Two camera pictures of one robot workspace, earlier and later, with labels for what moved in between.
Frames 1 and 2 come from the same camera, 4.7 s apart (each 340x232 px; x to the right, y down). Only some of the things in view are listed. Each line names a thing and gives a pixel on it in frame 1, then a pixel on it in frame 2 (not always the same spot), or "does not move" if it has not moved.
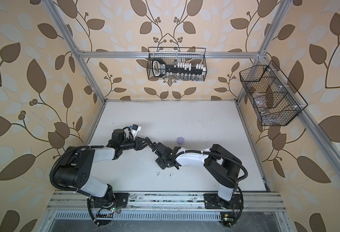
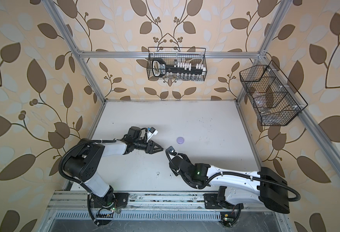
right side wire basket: x=276 y=101 does not move
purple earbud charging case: x=180 y=140 does not move
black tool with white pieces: x=160 y=68 does not move
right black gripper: x=158 y=161 → x=170 y=162
